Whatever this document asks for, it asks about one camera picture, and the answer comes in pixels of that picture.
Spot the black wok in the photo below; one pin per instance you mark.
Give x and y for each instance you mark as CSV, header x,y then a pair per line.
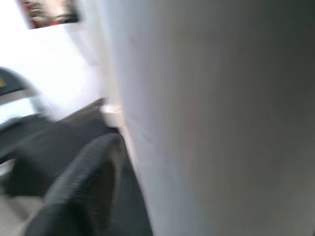
x,y
14,78

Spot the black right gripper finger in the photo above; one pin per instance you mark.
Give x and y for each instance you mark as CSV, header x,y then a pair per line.
x,y
81,191

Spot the white plastic table leg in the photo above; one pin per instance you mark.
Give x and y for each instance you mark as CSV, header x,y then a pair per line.
x,y
209,118

